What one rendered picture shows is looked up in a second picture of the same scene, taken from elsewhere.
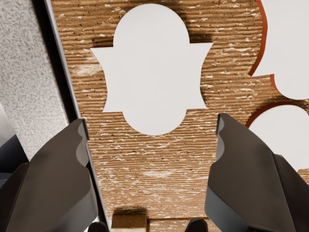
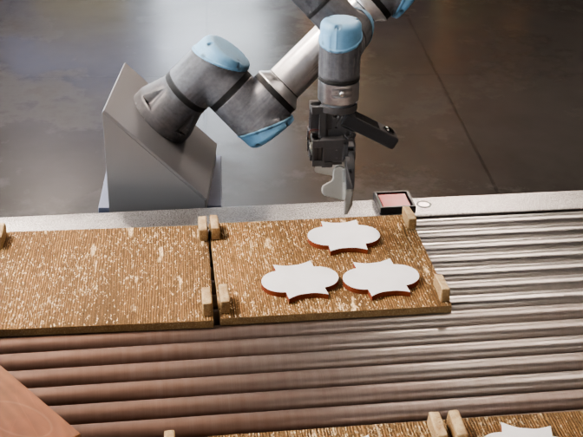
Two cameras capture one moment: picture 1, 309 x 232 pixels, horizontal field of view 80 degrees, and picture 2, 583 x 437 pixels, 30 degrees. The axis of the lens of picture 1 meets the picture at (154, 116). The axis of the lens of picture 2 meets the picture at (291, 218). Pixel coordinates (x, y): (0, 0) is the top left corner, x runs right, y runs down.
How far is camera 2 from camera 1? 205 cm
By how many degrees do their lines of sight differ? 68
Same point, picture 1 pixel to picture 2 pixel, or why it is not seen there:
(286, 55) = (367, 269)
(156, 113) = (324, 236)
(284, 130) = (320, 278)
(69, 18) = (368, 219)
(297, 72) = (359, 274)
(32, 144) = (280, 207)
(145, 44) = (362, 232)
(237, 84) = (345, 264)
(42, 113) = (307, 213)
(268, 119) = (326, 271)
